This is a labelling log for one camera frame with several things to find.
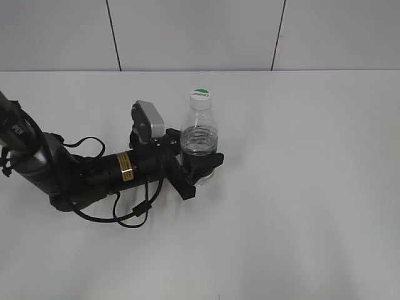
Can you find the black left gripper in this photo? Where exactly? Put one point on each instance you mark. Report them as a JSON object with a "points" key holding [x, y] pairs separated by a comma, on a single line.
{"points": [[157, 160]]}

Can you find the clear cestbon water bottle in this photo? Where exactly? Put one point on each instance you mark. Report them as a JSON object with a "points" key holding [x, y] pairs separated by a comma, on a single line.
{"points": [[199, 133]]}

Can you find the white green bottle cap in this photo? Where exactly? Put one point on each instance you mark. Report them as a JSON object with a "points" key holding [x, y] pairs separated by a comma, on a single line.
{"points": [[200, 99]]}

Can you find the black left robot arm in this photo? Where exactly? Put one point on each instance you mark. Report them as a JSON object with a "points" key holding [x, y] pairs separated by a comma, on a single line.
{"points": [[74, 182]]}

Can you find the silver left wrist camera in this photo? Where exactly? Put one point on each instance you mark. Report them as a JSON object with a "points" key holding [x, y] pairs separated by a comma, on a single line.
{"points": [[147, 121]]}

